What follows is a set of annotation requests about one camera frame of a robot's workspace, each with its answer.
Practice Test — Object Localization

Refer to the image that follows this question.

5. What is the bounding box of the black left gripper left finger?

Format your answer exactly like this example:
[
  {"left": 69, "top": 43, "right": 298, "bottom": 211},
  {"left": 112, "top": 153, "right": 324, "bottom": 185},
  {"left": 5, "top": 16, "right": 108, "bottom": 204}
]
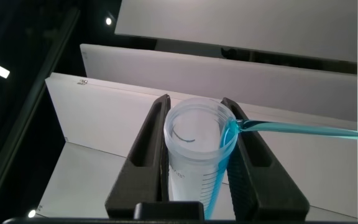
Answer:
[{"left": 105, "top": 94, "right": 172, "bottom": 218}]

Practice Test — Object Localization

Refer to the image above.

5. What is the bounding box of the blue pigment test tube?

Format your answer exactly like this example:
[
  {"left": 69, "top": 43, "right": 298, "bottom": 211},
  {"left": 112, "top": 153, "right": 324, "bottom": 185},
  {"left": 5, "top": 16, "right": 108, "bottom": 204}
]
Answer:
[{"left": 163, "top": 97, "right": 239, "bottom": 220}]

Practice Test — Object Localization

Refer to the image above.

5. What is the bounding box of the white folding partition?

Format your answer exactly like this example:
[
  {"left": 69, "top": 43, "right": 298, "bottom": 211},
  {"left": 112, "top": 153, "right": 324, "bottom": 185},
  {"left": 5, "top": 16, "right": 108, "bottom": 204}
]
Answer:
[
  {"left": 37, "top": 43, "right": 358, "bottom": 218},
  {"left": 114, "top": 0, "right": 358, "bottom": 63}
]

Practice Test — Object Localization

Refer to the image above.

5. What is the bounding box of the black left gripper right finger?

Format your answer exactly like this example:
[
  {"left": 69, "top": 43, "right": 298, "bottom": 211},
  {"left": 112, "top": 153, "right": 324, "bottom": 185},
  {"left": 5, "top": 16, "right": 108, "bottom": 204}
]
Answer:
[{"left": 221, "top": 97, "right": 310, "bottom": 222}]

